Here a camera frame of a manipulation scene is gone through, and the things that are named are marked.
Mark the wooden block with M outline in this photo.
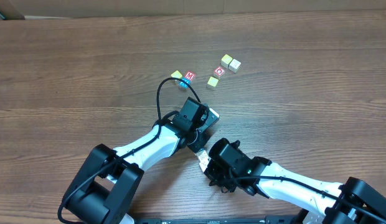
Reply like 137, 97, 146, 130
197, 153, 210, 161

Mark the wooden block with fish drawing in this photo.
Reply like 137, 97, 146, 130
199, 161, 209, 172

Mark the blue faced wooden letter block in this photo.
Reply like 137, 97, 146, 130
196, 149, 207, 156

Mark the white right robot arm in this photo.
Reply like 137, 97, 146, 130
197, 138, 386, 223

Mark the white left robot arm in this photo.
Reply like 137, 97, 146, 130
57, 98, 219, 224

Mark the blue X wooden block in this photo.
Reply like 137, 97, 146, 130
179, 77, 191, 91

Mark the yellow C wooden block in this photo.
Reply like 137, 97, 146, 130
207, 77, 219, 90

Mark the red M wooden block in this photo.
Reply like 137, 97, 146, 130
184, 71, 196, 83

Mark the yellow L wooden block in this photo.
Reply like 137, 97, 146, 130
171, 70, 183, 83

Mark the red faced wooden block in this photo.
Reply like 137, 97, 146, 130
213, 66, 225, 79

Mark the yellow top wooden block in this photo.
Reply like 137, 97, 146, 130
220, 54, 233, 68

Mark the plain cream wooden block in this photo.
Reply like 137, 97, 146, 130
228, 58, 241, 73

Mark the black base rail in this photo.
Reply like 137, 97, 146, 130
134, 215, 304, 224

